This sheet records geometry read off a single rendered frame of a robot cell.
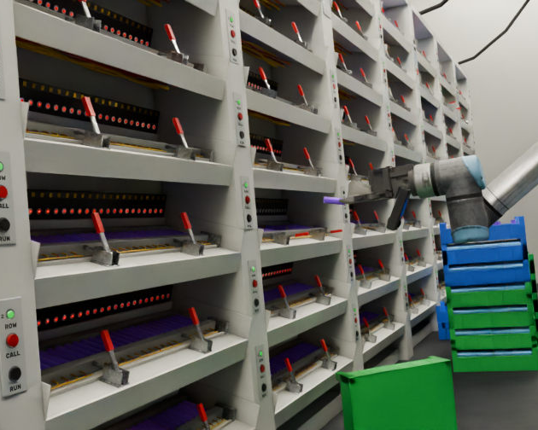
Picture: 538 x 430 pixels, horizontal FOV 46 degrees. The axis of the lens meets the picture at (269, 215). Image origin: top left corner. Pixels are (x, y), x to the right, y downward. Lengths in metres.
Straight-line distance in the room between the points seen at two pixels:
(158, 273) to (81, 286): 0.20
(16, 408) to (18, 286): 0.16
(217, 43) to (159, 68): 0.27
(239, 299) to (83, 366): 0.46
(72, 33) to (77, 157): 0.20
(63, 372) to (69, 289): 0.15
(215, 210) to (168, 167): 0.27
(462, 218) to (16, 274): 1.11
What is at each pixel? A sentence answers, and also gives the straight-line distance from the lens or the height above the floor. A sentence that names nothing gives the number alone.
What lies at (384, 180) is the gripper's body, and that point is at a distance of 1.71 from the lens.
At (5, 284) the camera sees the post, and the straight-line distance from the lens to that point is 0.90.
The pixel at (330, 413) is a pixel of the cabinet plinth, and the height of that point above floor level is 0.02.
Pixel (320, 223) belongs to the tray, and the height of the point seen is 0.59.
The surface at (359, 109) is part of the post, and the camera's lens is 2.81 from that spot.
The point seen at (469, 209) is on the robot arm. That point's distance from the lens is 1.66.
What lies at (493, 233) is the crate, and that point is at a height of 0.51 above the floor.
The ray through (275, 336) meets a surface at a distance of 1.58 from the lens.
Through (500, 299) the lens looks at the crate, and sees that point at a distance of 2.51.
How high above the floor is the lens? 0.57
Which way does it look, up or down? 2 degrees up
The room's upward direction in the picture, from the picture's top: 5 degrees counter-clockwise
